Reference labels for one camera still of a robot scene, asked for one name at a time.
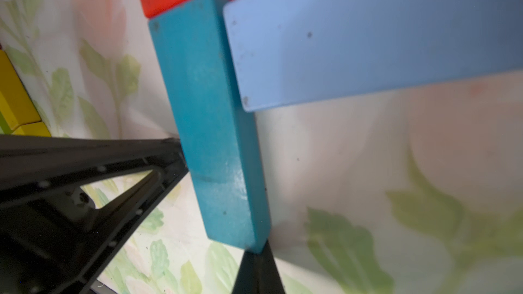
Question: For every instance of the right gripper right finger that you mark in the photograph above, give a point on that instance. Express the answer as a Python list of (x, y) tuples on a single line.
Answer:
[(258, 274)]

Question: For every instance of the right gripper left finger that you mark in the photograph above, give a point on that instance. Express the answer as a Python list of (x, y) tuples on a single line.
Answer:
[(69, 205)]

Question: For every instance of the yellow block crosswise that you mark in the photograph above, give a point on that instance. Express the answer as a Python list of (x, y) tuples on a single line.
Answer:
[(32, 129)]

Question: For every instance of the short yellow block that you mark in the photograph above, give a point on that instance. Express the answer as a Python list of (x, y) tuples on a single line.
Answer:
[(16, 105)]

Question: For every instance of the teal block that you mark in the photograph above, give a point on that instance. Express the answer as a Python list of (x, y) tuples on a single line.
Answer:
[(218, 137)]

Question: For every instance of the light blue block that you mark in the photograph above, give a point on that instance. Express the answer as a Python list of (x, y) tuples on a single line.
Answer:
[(287, 52)]

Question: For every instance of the green block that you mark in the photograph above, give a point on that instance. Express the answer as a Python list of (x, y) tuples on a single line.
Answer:
[(4, 127)]

